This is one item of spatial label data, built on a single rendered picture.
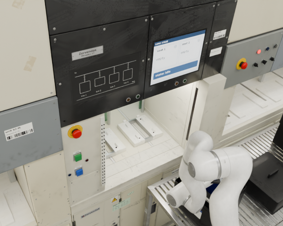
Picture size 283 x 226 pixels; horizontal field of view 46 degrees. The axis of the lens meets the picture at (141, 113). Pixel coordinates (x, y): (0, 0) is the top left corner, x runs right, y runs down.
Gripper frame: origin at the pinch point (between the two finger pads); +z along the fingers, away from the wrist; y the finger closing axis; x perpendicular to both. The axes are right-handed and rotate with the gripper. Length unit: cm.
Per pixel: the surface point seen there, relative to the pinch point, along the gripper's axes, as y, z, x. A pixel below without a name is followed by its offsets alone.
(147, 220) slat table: -26, -17, -61
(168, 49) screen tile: -30, -12, 57
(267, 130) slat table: -12, 85, -30
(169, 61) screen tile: -30, -11, 51
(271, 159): 9, 50, -20
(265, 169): 11.0, 40.2, -19.7
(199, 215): 5.8, -13.3, -21.7
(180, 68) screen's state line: -29, -4, 45
